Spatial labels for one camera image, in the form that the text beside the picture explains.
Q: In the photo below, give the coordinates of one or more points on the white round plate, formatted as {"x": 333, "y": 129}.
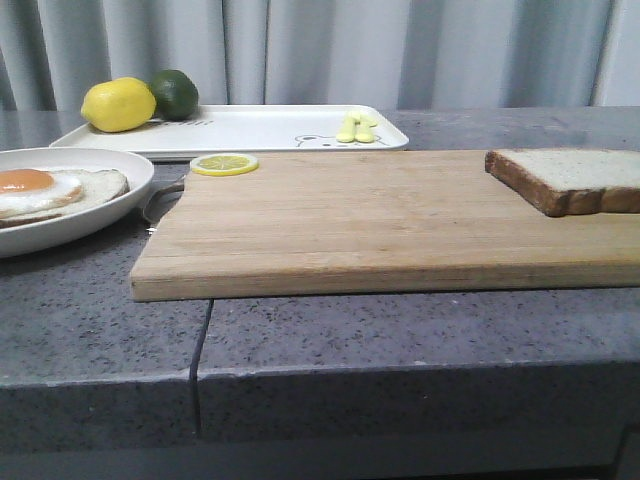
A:
{"x": 41, "y": 235}

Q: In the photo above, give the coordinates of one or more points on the bottom bread slice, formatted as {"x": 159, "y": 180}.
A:
{"x": 99, "y": 187}

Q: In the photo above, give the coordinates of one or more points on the white bear tray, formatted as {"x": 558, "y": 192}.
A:
{"x": 240, "y": 128}

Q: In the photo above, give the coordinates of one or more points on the white bread slice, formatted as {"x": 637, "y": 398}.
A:
{"x": 565, "y": 181}

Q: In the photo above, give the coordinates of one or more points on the fried egg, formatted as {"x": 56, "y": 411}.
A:
{"x": 26, "y": 191}

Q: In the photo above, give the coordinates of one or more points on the lemon slice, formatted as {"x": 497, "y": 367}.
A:
{"x": 224, "y": 164}

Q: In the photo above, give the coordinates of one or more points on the wooden cutting board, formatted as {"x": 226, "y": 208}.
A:
{"x": 373, "y": 221}

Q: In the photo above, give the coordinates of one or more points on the grey curtain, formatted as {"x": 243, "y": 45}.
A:
{"x": 413, "y": 55}

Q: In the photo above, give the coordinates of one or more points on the metal board handle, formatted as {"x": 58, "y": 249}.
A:
{"x": 160, "y": 203}

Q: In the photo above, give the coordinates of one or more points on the yellow lemon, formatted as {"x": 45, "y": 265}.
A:
{"x": 118, "y": 105}

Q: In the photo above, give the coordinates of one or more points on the green lime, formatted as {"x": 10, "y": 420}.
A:
{"x": 177, "y": 97}

